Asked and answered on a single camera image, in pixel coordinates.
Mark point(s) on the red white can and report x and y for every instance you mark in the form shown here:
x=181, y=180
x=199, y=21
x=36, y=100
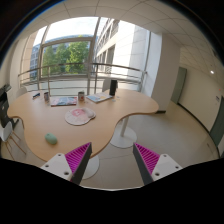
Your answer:
x=81, y=96

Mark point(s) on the dark blue flat object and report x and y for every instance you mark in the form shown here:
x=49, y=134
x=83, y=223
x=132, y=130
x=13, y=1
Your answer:
x=36, y=96

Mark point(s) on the blue white magazine on right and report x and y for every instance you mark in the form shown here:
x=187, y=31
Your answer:
x=99, y=97

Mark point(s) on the round pink mouse pad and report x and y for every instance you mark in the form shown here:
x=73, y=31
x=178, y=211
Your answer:
x=79, y=116

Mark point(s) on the light green computer mouse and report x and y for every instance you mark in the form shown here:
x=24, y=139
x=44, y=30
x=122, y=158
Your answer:
x=50, y=138

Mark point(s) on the colourful magazine on left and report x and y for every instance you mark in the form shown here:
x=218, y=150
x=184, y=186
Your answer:
x=63, y=101

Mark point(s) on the black upright speaker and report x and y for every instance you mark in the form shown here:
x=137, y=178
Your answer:
x=113, y=87

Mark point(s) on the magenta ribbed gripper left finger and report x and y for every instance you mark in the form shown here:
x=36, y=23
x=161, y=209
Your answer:
x=70, y=166

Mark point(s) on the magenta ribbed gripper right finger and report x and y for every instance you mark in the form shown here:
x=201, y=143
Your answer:
x=153, y=166

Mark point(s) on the green door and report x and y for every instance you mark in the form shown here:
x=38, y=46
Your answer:
x=179, y=85

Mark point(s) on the metal railing by window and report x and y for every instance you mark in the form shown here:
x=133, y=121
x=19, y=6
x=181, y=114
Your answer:
x=70, y=78

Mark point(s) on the curved wooden table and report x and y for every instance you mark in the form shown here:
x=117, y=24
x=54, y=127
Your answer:
x=38, y=119

